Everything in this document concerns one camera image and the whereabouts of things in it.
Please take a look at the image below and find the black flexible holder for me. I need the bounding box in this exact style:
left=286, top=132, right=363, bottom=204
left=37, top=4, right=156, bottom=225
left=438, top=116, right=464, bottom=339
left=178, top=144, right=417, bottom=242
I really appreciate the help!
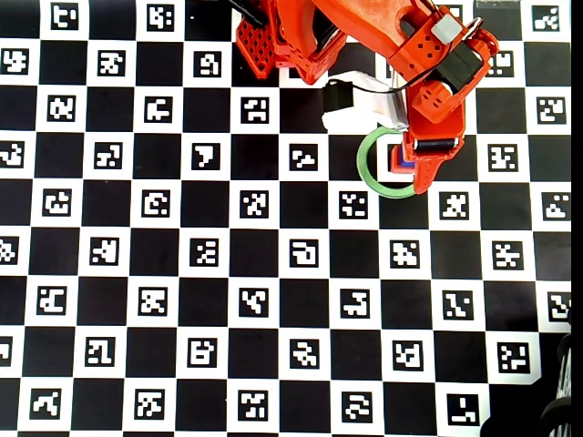
left=539, top=331, right=583, bottom=437

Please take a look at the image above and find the green ring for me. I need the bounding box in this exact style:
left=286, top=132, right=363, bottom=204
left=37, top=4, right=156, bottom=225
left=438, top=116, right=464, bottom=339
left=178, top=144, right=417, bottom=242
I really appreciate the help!
left=356, top=126, right=430, bottom=200

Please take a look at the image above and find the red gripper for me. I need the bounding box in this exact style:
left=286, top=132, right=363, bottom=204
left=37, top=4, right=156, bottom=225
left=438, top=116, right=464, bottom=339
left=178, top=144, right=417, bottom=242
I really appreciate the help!
left=403, top=80, right=467, bottom=197

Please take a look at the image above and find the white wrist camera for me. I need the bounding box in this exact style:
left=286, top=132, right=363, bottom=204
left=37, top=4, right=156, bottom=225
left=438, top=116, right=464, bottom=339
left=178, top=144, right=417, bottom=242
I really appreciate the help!
left=321, top=74, right=410, bottom=135

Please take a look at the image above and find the checkerboard marker mat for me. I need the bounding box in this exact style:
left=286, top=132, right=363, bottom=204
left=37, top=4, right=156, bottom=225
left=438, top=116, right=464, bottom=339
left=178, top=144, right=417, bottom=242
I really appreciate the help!
left=0, top=0, right=573, bottom=437

